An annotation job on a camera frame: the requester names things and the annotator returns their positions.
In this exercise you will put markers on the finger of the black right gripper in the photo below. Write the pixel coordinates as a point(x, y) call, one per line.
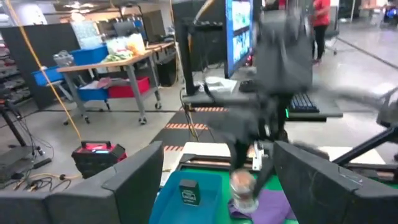
point(240, 155)
point(265, 171)

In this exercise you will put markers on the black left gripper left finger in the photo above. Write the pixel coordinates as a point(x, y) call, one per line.
point(93, 208)

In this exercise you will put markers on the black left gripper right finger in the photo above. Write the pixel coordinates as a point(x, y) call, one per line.
point(326, 202)

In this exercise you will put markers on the pink-lid clear spice jar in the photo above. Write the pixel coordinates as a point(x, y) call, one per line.
point(244, 194)

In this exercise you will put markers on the dark green spice tin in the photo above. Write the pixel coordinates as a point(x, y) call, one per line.
point(189, 193)

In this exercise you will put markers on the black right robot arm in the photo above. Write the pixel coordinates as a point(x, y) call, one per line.
point(283, 56)

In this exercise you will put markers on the purple cloth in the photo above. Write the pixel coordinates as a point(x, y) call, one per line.
point(273, 208)

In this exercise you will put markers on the wooden table side board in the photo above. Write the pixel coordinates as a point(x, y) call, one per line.
point(202, 150)

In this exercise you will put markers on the red black power station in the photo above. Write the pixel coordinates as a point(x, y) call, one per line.
point(93, 161)

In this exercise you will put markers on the clear plastic bag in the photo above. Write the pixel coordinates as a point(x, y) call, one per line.
point(220, 85)

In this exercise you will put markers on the black backlit keyboard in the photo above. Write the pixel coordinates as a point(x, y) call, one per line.
point(303, 104)

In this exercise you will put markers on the white paper sheet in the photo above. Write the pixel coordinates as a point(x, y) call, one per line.
point(370, 159)

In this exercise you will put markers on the black diagonal support bar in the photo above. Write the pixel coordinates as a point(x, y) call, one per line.
point(363, 146)

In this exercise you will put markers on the blue plastic bin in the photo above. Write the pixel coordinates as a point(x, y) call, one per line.
point(168, 208)

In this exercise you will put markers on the black tripod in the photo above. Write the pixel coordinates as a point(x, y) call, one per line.
point(14, 127)

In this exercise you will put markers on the blue storage bin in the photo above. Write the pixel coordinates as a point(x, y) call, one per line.
point(90, 56)
point(93, 95)
point(46, 77)

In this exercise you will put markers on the red storage bin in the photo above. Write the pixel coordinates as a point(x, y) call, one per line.
point(130, 88)

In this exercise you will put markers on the person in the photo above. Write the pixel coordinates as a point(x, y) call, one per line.
point(321, 15)

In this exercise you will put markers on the yellow snack bag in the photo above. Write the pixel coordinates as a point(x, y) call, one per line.
point(136, 45)

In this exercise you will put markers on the wooden rolling workbench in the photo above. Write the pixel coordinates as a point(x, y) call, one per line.
point(109, 63)

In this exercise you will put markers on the green packaged goods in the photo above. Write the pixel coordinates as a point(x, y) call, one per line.
point(118, 57)

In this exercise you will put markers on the black partition panel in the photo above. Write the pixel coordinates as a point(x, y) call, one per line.
point(46, 40)

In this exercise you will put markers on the clear plastic container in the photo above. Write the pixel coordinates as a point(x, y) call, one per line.
point(85, 34)

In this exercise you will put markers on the black monitor post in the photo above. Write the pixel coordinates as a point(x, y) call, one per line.
point(189, 62)

